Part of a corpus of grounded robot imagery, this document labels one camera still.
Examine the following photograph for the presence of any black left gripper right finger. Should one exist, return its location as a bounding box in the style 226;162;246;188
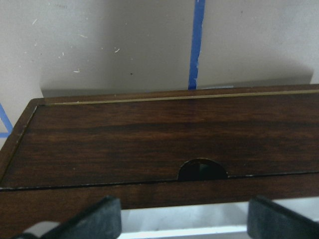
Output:
247;196;319;239

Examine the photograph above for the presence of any white drawer handle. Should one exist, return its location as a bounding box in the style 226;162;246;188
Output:
119;197;319;239

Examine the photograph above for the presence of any wooden drawer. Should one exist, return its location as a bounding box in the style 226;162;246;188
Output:
0;93;319;188

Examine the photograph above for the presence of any dark brown wooden cabinet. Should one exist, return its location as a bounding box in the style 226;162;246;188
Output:
0;84;319;238

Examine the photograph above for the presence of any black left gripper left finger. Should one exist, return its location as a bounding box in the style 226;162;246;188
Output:
42;195;122;239

